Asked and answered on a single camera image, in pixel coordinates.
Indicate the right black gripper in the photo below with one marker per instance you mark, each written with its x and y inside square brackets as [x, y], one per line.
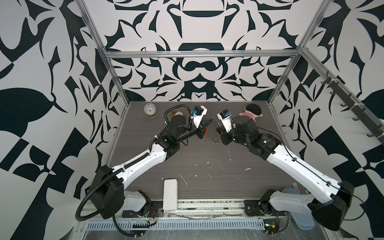
[224, 135]

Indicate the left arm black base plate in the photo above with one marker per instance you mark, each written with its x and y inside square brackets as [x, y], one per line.
[149, 210]

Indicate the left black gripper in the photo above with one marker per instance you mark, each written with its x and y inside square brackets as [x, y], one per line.
[201, 127]

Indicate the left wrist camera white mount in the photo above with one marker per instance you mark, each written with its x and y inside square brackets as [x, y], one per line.
[198, 114]

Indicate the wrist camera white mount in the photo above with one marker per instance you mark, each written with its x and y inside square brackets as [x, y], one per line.
[225, 117]
[198, 114]

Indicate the pink plush doll black hat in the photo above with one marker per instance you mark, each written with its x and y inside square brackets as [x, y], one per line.
[252, 111]

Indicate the brown white plush dog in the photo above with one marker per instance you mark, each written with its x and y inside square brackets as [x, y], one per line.
[178, 113]

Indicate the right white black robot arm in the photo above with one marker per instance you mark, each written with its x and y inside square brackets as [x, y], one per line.
[328, 200]

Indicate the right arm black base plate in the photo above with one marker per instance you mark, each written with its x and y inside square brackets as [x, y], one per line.
[261, 207]

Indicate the white rectangular box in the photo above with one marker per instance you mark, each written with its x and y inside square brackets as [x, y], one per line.
[170, 195]

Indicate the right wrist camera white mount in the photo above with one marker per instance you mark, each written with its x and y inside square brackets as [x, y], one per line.
[225, 117]

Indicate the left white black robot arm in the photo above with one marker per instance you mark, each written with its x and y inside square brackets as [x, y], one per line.
[108, 192]

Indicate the black wall hook rack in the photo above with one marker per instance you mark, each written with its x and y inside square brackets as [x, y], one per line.
[361, 111]

